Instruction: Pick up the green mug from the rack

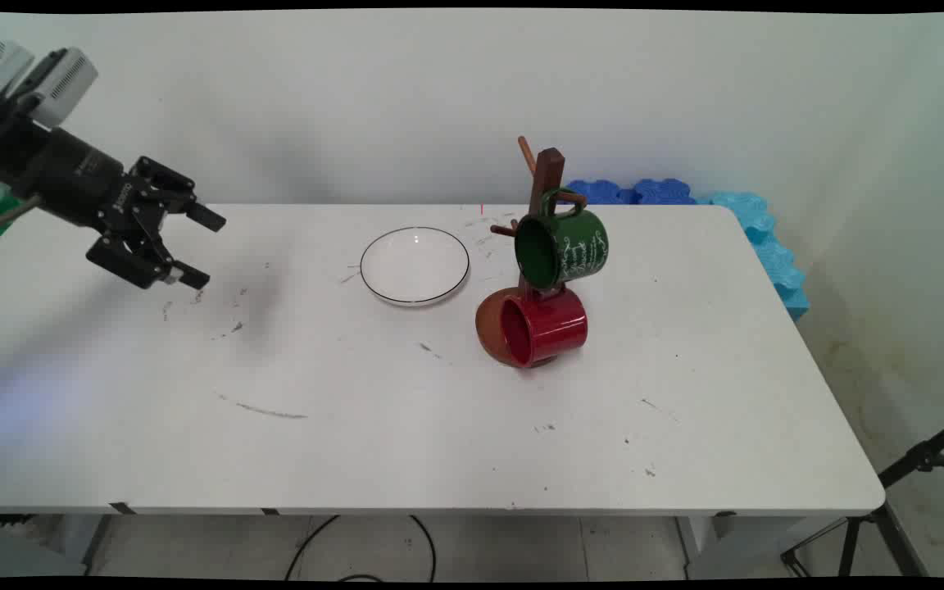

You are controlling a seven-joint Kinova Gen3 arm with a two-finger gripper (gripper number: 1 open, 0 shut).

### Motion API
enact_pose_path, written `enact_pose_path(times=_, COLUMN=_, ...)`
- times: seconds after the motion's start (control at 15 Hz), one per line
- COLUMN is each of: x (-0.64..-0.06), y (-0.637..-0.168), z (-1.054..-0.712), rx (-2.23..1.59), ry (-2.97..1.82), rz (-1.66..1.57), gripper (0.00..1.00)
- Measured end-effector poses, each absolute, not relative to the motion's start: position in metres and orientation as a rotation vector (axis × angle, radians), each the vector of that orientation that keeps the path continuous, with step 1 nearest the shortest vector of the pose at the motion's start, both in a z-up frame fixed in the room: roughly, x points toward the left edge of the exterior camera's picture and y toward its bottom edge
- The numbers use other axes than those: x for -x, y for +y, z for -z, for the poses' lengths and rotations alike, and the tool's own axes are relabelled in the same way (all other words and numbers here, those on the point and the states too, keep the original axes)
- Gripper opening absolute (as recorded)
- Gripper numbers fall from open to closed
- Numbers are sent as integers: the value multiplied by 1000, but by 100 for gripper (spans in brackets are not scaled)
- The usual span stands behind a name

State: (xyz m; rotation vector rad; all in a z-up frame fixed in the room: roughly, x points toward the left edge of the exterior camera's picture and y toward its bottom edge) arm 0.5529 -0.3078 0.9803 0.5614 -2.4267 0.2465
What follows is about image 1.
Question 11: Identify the light blue foam mat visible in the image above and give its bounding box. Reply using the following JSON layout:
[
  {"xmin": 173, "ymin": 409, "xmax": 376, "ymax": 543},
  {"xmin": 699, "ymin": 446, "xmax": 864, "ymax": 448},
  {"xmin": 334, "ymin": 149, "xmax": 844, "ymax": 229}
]
[{"xmin": 695, "ymin": 191, "xmax": 811, "ymax": 321}]

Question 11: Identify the green ceramic mug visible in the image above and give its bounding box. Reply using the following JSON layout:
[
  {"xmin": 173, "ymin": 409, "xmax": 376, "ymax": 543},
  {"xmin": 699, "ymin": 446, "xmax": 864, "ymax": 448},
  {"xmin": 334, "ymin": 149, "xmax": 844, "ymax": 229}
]
[{"xmin": 514, "ymin": 188, "xmax": 610, "ymax": 291}]

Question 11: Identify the white plate with black rim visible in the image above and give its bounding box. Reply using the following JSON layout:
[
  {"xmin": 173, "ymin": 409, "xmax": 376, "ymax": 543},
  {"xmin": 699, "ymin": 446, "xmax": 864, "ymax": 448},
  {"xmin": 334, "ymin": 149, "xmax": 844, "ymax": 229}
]
[{"xmin": 359, "ymin": 226, "xmax": 471, "ymax": 308}]

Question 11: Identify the black tripod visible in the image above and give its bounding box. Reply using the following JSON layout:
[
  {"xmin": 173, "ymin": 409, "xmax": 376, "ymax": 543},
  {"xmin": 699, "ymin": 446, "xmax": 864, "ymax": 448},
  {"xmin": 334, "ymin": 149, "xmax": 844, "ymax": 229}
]
[{"xmin": 781, "ymin": 410, "xmax": 944, "ymax": 579}]

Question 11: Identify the brown wooden mug tree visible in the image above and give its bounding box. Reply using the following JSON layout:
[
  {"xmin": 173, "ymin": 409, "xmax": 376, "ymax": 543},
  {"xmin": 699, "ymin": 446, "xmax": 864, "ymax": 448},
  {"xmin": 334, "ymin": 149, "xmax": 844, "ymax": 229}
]
[{"xmin": 474, "ymin": 135, "xmax": 590, "ymax": 370}]

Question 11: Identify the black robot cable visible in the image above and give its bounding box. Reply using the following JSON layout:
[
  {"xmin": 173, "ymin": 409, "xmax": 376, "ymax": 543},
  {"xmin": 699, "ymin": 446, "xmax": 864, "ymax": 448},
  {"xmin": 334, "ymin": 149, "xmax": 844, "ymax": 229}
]
[{"xmin": 0, "ymin": 197, "xmax": 41, "ymax": 229}]

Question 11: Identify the black floor cable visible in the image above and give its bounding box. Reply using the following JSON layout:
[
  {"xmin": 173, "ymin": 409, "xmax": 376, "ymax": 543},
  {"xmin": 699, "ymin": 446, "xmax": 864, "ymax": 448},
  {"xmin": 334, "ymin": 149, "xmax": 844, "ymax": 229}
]
[{"xmin": 283, "ymin": 514, "xmax": 438, "ymax": 583}]

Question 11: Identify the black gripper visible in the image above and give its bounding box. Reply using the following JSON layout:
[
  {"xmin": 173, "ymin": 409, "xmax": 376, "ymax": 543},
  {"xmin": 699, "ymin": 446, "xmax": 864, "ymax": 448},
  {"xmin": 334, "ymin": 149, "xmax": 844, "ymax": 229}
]
[{"xmin": 0, "ymin": 111, "xmax": 228, "ymax": 291}]

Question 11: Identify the red ceramic mug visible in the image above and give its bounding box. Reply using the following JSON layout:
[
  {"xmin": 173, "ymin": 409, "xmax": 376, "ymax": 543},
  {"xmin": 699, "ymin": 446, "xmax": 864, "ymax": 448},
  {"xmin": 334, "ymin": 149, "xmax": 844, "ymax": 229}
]
[{"xmin": 498, "ymin": 285, "xmax": 589, "ymax": 368}]

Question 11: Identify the dark blue foam mat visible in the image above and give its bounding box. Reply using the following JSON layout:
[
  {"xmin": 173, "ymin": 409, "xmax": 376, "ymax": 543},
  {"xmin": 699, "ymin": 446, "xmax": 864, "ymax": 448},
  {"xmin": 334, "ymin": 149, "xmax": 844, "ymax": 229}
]
[
  {"xmin": 562, "ymin": 179, "xmax": 635, "ymax": 206},
  {"xmin": 633, "ymin": 178, "xmax": 699, "ymax": 206}
]

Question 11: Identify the white table leg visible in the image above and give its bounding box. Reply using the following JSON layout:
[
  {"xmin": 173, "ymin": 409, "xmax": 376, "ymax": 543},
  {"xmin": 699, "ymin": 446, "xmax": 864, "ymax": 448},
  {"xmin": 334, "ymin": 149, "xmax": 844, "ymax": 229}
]
[
  {"xmin": 52, "ymin": 514, "xmax": 114, "ymax": 576},
  {"xmin": 675, "ymin": 514, "xmax": 819, "ymax": 581}
]

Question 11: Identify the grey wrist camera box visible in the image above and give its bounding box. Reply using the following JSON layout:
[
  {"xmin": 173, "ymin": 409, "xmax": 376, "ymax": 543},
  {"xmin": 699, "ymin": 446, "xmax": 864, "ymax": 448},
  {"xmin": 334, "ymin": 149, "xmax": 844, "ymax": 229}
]
[{"xmin": 23, "ymin": 47, "xmax": 101, "ymax": 129}]

